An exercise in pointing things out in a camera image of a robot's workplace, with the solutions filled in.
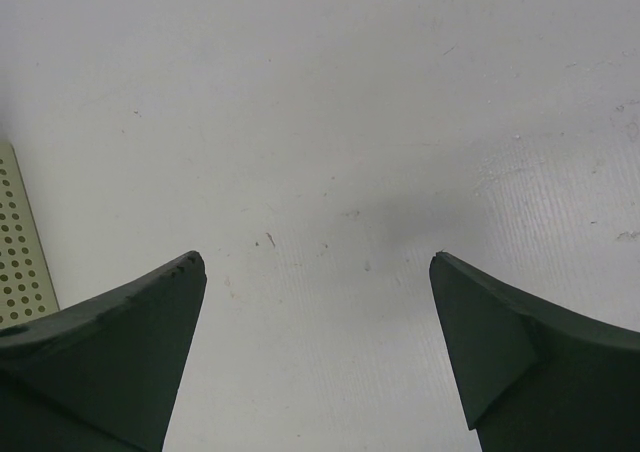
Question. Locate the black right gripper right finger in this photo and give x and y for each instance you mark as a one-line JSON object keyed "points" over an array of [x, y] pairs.
{"points": [[532, 375]]}

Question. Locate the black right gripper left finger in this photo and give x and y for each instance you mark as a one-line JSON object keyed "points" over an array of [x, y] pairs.
{"points": [[103, 374]]}

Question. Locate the yellow-green perforated basket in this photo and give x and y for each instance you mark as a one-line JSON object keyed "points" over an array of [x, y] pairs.
{"points": [[27, 291]]}

